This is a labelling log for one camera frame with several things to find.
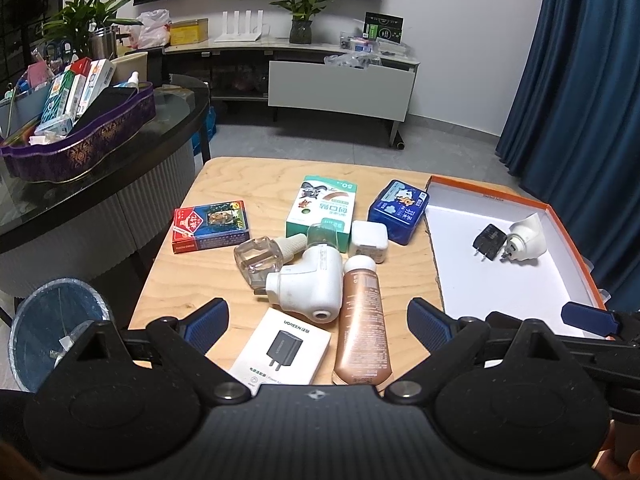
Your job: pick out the beige plastic container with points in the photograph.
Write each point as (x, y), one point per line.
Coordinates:
(129, 67)

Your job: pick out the black roll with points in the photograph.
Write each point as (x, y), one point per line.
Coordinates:
(398, 141)

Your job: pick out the blue tin box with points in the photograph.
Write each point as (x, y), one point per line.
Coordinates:
(397, 210)

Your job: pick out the green white bandage box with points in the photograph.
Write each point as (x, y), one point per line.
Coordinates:
(320, 205)

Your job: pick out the bamboo plant in glass vase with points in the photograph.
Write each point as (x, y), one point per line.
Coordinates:
(301, 30)

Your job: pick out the blue white medicine box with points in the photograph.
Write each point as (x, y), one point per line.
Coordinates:
(97, 82)

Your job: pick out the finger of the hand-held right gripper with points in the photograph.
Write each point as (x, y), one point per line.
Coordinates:
(585, 317)
(600, 346)

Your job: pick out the white charger packaging box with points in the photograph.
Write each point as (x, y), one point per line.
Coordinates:
(280, 345)

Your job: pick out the stainless steel tumbler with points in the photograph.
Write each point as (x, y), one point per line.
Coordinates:
(102, 45)

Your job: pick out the white plug-in vaporizer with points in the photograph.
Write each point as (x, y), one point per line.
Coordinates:
(525, 242)
(305, 285)

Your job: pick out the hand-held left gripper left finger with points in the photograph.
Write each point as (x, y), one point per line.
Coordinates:
(207, 327)

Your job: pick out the blue curtain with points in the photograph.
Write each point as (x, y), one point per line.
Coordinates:
(575, 85)

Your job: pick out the red white medicine box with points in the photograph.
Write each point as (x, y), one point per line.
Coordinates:
(77, 85)

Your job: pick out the black flat pouch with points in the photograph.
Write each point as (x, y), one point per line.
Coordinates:
(105, 107)

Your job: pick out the white red plastic bag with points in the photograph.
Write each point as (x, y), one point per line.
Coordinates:
(151, 30)

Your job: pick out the yellow box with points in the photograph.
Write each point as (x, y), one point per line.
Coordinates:
(189, 32)

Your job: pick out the teal patterned medicine box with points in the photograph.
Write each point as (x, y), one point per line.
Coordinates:
(55, 97)

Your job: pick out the person's right hand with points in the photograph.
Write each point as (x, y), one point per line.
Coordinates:
(612, 452)

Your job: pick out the clear plastic storage boxes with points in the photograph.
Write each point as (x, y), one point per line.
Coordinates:
(370, 46)

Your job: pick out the trash bin with blue bag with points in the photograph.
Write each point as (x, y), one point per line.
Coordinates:
(50, 330)

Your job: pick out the dark glass round table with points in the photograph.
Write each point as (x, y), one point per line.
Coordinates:
(125, 170)

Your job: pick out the clear glass refill bottle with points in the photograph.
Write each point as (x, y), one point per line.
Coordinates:
(257, 260)

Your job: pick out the clear crumpled plastic bag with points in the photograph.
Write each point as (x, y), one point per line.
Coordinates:
(352, 60)

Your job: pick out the white charger cube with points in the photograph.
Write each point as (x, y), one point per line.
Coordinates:
(367, 242)

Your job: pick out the black charger plug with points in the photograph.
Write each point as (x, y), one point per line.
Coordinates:
(490, 242)

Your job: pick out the pale blue medicine box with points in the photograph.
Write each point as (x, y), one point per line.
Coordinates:
(54, 125)

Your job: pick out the orange white cardboard box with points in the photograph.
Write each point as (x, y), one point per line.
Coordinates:
(500, 290)

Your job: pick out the rose gold tube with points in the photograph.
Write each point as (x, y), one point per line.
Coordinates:
(362, 320)

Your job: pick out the white television cabinet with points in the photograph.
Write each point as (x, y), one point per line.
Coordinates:
(340, 90)

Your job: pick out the red blue playing card box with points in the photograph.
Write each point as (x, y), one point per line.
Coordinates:
(210, 225)

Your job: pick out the green black box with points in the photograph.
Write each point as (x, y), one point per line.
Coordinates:
(383, 27)

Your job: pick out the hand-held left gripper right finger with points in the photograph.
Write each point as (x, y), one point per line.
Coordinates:
(430, 322)

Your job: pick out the purple ornate tray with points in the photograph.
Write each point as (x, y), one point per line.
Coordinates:
(75, 157)

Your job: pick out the white router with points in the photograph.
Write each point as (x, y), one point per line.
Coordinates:
(239, 35)

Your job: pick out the leafy green potted plant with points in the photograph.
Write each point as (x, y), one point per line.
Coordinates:
(85, 15)

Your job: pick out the blue plastic bag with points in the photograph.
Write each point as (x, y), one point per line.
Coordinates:
(206, 130)

